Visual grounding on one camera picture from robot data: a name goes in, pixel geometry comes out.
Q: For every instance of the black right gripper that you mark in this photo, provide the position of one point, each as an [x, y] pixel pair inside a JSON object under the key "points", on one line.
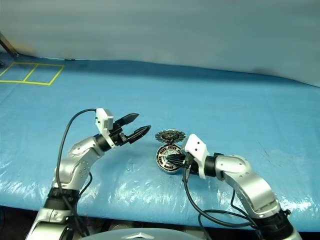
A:
{"points": [[190, 165]]}

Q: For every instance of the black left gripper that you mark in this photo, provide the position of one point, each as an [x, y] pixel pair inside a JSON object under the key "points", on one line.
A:
{"points": [[118, 136]]}

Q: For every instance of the silver motor stator copper windings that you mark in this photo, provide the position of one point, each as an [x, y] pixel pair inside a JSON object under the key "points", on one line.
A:
{"points": [[170, 173]]}

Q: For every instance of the silver finned rotor disc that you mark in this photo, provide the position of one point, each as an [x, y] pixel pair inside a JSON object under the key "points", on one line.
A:
{"points": [[170, 136]]}

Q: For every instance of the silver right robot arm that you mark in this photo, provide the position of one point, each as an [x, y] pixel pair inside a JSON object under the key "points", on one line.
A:
{"points": [[250, 185]]}

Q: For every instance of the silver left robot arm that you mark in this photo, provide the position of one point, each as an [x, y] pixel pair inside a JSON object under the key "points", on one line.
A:
{"points": [[80, 160]]}

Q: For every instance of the blue plastic table cover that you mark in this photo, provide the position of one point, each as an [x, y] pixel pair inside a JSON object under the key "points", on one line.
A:
{"points": [[225, 100]]}

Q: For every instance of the grey rounded robot torso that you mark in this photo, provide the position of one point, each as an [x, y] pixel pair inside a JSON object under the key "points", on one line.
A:
{"points": [[142, 236]]}

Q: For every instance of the dark metal pole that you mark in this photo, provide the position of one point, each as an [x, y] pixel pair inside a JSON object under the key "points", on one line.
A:
{"points": [[7, 47]]}

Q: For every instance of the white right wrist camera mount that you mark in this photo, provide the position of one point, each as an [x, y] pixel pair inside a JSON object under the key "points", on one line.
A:
{"points": [[196, 147]]}

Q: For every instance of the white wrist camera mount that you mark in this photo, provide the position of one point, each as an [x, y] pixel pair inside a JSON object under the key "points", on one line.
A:
{"points": [[196, 147], [102, 120]]}

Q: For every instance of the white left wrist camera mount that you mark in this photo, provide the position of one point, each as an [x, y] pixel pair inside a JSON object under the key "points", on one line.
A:
{"points": [[102, 120]]}

